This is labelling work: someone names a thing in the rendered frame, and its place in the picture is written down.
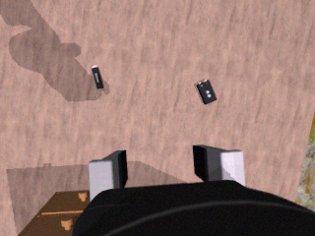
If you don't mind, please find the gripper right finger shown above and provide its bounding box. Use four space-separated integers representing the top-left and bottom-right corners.
193 145 246 187

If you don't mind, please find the small brown wooden chest of drawers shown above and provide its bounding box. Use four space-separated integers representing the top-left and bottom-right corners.
18 191 81 236

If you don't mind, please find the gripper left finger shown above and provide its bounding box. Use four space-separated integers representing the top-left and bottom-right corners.
88 150 128 200

